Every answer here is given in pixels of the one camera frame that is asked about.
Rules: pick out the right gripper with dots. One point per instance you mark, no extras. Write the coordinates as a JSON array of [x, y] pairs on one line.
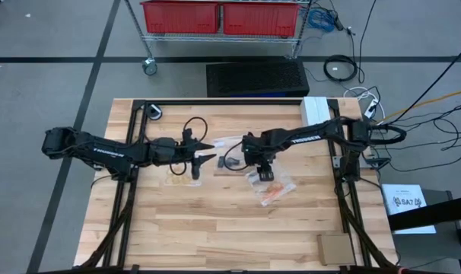
[[268, 150]]

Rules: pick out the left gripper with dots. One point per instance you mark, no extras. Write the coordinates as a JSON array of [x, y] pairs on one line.
[[186, 152]]

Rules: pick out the yellow rubber bands pile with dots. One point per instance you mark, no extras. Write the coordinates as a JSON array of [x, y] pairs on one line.
[[179, 179]]

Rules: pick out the orange rubber bands pile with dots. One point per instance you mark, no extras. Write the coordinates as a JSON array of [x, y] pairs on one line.
[[272, 189]]

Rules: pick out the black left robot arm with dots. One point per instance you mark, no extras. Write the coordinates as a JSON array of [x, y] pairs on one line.
[[101, 152]]

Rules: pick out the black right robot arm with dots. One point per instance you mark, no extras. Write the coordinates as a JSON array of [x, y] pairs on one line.
[[310, 137]]

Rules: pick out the black floor mat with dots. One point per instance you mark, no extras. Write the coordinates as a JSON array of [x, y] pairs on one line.
[[257, 78]]

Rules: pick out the white cardboard box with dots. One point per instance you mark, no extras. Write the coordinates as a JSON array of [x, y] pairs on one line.
[[314, 110]]

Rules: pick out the grey cart caster wheel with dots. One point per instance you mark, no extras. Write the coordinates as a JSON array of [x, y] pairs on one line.
[[150, 67]]

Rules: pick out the white power strip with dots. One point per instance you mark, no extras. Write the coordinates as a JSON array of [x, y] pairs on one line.
[[370, 108]]

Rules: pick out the small brown cardboard box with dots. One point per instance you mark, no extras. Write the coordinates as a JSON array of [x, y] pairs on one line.
[[335, 249]]

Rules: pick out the red plastic bin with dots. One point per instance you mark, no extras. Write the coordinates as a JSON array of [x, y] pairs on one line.
[[259, 19], [181, 17]]

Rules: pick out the black power adapter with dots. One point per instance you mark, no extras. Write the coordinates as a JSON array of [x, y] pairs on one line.
[[339, 23]]

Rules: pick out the white printed booklet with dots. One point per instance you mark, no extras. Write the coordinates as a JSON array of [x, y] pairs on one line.
[[405, 201]]

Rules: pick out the black beam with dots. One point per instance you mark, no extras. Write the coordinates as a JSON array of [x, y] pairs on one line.
[[432, 213]]

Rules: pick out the grey side cart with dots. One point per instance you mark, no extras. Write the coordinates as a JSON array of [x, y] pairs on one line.
[[424, 251]]

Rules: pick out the silver mounting bracket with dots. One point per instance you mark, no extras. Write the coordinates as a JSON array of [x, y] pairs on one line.
[[336, 161]]

